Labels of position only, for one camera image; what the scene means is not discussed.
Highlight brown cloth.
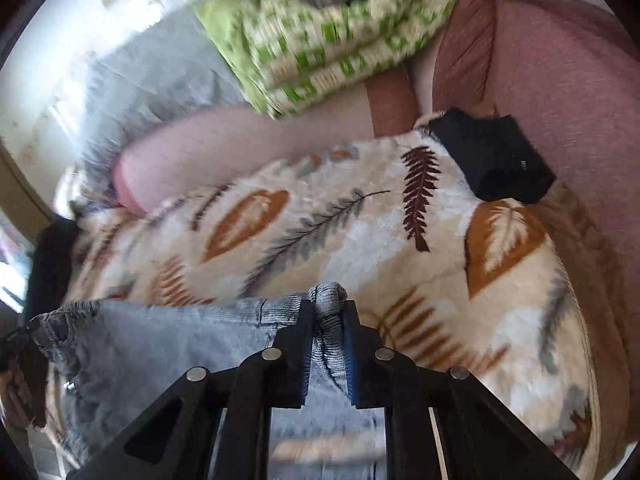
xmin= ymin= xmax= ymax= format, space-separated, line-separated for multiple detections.
xmin=530 ymin=182 xmax=633 ymax=466

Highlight black cloth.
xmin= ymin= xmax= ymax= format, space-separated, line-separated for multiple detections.
xmin=429 ymin=107 xmax=557 ymax=204

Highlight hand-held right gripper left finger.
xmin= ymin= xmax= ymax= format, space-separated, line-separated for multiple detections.
xmin=65 ymin=299 xmax=316 ymax=480

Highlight pink bolster pillow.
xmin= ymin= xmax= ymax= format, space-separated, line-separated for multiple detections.
xmin=112 ymin=67 xmax=426 ymax=216

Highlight dark cloth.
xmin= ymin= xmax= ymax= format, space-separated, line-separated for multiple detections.
xmin=25 ymin=217 xmax=81 ymax=321

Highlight leaf printed fleece blanket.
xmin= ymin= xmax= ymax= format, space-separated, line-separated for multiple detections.
xmin=60 ymin=127 xmax=601 ymax=480

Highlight light blue denim pants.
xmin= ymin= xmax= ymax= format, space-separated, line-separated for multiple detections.
xmin=30 ymin=282 xmax=396 ymax=480

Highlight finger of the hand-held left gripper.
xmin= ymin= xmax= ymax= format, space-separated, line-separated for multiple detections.
xmin=12 ymin=341 xmax=51 ymax=428

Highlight stained glass window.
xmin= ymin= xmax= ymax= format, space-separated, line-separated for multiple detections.
xmin=0 ymin=207 xmax=36 ymax=311

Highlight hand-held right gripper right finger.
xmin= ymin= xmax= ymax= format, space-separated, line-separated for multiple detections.
xmin=341 ymin=299 xmax=578 ymax=480

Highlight green patterned quilt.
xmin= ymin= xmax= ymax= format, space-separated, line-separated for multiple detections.
xmin=192 ymin=0 xmax=466 ymax=120

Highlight grey crinkled cloth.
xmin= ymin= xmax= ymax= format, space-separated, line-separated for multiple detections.
xmin=75 ymin=7 xmax=251 ymax=181

